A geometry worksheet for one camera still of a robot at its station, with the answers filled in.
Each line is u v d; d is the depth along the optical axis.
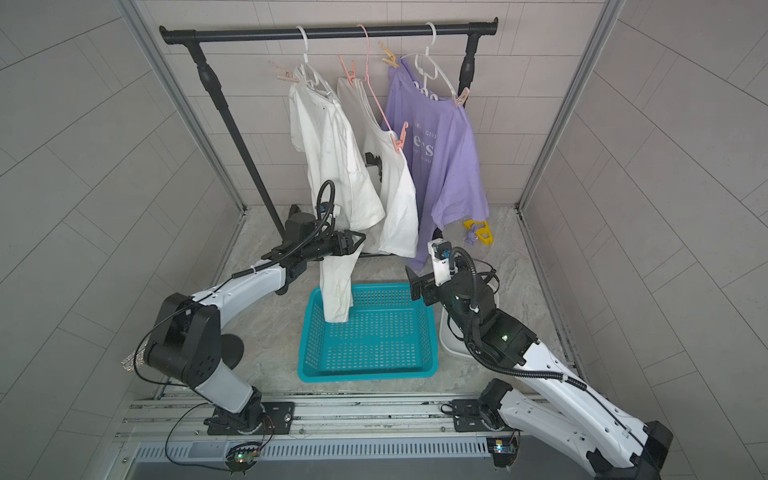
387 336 0.85
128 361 0.61
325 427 0.71
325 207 0.76
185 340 0.44
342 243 0.75
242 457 0.64
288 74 0.71
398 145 0.61
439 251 0.54
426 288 0.58
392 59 0.72
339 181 0.67
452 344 0.81
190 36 0.55
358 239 0.80
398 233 0.71
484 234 1.08
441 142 0.68
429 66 0.61
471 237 1.04
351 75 0.71
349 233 0.76
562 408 0.43
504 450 0.68
